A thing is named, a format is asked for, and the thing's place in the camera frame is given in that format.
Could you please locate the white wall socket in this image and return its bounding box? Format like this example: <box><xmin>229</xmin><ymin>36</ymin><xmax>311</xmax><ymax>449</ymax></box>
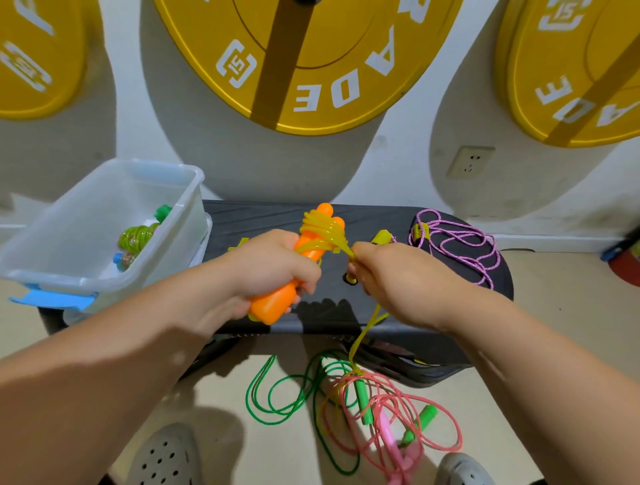
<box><xmin>446</xmin><ymin>145</ymin><xmax>496</xmax><ymax>181</ymax></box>

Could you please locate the large yellow weight plate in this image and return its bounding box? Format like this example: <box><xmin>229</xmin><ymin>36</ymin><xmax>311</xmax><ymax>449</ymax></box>
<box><xmin>153</xmin><ymin>0</ymin><xmax>464</xmax><ymax>137</ymax></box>

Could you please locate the clear plastic storage bin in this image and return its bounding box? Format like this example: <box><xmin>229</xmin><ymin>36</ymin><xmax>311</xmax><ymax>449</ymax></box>
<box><xmin>0</xmin><ymin>158</ymin><xmax>206</xmax><ymax>299</ymax></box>

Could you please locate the black aerobic step platform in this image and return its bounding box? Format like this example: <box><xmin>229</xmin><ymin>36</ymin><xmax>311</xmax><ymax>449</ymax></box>
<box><xmin>40</xmin><ymin>200</ymin><xmax>515</xmax><ymax>389</ymax></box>

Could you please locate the person's left grey shoe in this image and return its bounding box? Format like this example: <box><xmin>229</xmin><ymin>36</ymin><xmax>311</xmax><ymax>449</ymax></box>
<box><xmin>127</xmin><ymin>422</ymin><xmax>204</xmax><ymax>485</ymax></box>

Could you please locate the red fire extinguisher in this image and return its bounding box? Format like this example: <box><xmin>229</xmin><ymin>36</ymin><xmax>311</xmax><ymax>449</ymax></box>
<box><xmin>602</xmin><ymin>228</ymin><xmax>640</xmax><ymax>288</ymax></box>

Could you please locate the orange handled yellow jump rope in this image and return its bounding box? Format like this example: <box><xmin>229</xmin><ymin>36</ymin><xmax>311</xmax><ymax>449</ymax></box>
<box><xmin>248</xmin><ymin>203</ymin><xmax>396</xmax><ymax>376</ymax></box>

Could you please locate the purple rope with foam handles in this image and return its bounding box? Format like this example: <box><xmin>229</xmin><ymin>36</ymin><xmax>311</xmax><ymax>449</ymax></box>
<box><xmin>343</xmin><ymin>208</ymin><xmax>501</xmax><ymax>291</ymax></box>

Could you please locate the pile of jump ropes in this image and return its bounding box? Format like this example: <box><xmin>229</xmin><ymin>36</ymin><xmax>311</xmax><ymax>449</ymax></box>
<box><xmin>245</xmin><ymin>350</ymin><xmax>464</xmax><ymax>485</ymax></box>

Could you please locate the person's left forearm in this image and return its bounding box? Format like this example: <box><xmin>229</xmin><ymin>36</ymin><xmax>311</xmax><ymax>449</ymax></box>
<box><xmin>0</xmin><ymin>262</ymin><xmax>241</xmax><ymax>485</ymax></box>

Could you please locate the person's right forearm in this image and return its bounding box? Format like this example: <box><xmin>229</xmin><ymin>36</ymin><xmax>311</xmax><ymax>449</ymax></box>
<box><xmin>445</xmin><ymin>294</ymin><xmax>640</xmax><ymax>485</ymax></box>

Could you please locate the blue plastic piece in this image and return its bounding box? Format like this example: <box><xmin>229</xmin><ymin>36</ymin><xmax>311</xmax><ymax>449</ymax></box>
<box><xmin>10</xmin><ymin>288</ymin><xmax>96</xmax><ymax>311</ymax></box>

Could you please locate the person's left hand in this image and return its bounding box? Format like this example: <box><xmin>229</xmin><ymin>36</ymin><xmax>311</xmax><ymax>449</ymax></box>
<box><xmin>220</xmin><ymin>230</ymin><xmax>323</xmax><ymax>321</ymax></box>

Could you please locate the translucent plastic lid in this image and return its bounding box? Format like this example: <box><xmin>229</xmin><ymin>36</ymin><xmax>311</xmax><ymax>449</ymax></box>
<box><xmin>192</xmin><ymin>212</ymin><xmax>214</xmax><ymax>263</ymax></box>

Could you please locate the person's right hand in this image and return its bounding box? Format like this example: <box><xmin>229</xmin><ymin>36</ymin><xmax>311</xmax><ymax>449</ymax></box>
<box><xmin>347</xmin><ymin>240</ymin><xmax>473</xmax><ymax>333</ymax></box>

